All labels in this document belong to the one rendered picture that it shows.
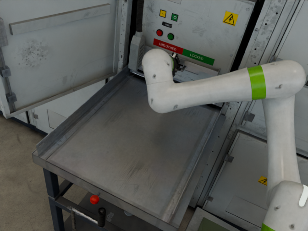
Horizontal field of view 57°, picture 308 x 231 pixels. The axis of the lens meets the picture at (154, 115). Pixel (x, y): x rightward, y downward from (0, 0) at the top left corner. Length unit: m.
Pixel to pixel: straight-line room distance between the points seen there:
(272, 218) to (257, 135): 0.64
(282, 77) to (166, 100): 0.38
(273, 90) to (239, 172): 0.78
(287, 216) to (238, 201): 0.96
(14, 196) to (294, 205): 1.70
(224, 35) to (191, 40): 0.16
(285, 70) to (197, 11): 0.52
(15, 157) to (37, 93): 1.01
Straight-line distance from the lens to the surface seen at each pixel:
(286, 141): 1.14
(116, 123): 1.31
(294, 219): 0.96
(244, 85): 1.00
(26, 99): 1.41
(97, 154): 1.18
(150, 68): 1.02
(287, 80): 1.01
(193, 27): 1.38
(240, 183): 1.76
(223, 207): 1.97
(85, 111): 1.35
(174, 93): 1.01
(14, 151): 2.39
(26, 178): 2.21
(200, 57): 1.42
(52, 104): 2.11
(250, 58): 1.32
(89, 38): 1.43
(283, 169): 1.13
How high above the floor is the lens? 1.75
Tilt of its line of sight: 41 degrees down
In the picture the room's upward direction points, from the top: 11 degrees clockwise
